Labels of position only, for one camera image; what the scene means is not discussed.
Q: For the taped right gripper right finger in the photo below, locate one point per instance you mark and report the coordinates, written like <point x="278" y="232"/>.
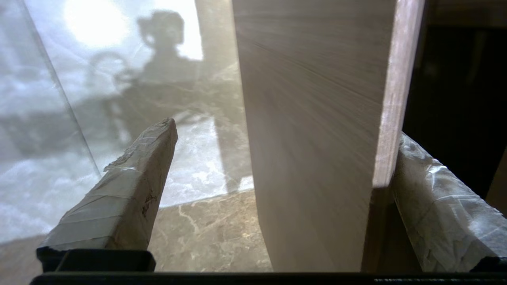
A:
<point x="439" y="209"/>

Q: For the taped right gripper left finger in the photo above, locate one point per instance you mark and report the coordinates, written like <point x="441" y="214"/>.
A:
<point x="122" y="198"/>

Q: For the beige wooden drawer front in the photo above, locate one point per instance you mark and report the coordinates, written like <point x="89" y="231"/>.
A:
<point x="317" y="118"/>

